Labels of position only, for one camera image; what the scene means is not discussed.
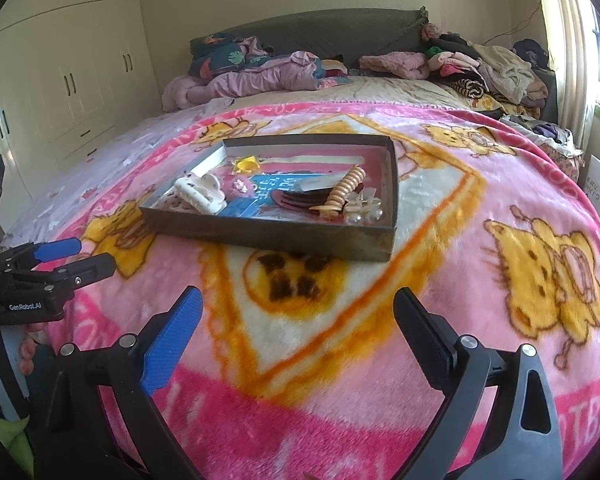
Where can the yellow hair clip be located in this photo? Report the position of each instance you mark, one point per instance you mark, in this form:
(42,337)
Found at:
(247,165)

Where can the transparent hair clip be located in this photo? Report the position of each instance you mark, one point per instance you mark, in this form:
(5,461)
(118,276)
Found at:
(361,212)

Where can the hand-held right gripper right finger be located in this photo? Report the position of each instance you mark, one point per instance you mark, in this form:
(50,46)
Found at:
(425,335)

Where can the pink fluffy hair clip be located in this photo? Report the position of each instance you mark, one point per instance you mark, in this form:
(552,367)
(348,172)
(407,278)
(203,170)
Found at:
(237,185)

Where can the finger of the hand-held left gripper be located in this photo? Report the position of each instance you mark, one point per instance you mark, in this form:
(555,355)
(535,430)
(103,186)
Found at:
(92,266)
(57,249)

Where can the pale printed bed sheet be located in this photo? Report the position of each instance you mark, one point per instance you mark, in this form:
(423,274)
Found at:
(105,155)

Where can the cream wardrobe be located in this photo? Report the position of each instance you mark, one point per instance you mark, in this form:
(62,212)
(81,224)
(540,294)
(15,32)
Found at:
(80,60)

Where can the pink book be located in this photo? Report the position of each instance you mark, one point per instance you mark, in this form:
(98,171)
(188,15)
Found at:
(260,190)

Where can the beige spiral hair claw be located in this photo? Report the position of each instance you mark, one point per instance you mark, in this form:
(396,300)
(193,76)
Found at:
(342,187)

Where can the dark brown snap hair clip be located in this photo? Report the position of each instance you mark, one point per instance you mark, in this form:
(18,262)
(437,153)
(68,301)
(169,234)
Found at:
(300,200)

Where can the shallow cardboard box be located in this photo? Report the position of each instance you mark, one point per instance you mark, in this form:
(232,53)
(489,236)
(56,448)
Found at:
(280,245)

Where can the cream curtain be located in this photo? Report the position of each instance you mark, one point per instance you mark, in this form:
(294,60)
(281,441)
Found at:
(565,35)

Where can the person's left hand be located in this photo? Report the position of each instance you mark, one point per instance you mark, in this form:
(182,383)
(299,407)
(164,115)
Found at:
(29,355)

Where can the pink fuzzy garment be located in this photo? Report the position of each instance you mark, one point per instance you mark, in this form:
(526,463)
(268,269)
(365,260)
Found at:
(395,65)

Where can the pink printed blanket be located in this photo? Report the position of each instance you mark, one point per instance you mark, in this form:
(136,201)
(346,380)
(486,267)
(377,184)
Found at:
(480,185)

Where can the white hair claw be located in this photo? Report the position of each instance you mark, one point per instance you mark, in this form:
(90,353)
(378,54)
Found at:
(200,195)

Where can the dotted sheer hair bow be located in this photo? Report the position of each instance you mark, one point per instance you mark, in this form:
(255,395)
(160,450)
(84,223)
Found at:
(172,204)

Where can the pink floral quilt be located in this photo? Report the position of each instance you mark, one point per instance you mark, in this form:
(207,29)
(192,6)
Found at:
(250,77)

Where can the beige bed cover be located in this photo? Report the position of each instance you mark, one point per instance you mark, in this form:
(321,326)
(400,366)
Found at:
(380,87)

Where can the pile of clothes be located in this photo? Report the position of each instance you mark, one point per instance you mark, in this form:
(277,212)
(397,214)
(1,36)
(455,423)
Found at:
(490,67)

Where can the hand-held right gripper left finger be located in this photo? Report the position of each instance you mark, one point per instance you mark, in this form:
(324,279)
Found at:
(172,340)

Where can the dark clothes heap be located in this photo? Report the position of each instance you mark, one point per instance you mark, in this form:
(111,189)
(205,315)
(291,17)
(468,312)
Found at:
(545,135)

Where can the dark grey headboard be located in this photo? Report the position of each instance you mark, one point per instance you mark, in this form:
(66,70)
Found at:
(330,35)

